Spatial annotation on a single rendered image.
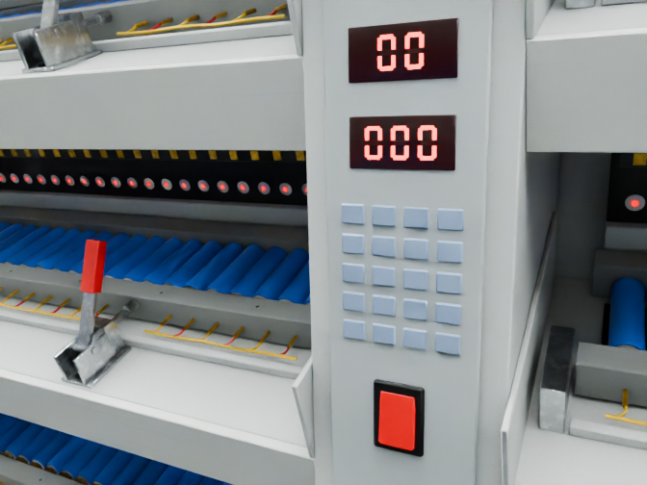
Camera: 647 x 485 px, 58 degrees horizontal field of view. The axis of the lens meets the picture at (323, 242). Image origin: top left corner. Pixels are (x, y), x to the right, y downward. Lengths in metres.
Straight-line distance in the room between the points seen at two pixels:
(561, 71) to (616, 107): 0.02
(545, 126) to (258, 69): 0.13
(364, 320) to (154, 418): 0.16
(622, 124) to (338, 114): 0.11
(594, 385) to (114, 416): 0.28
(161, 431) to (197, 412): 0.03
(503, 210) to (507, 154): 0.02
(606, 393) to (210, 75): 0.25
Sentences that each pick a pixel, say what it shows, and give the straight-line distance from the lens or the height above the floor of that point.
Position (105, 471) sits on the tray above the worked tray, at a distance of 0.61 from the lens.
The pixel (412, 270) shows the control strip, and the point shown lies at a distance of 0.25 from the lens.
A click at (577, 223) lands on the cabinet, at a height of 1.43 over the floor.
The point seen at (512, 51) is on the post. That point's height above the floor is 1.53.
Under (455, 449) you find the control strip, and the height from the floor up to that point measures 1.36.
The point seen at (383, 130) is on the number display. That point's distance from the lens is 0.25.
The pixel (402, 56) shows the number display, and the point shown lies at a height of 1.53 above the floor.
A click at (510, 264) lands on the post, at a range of 0.25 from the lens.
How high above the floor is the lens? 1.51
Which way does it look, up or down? 12 degrees down
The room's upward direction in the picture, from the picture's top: 1 degrees counter-clockwise
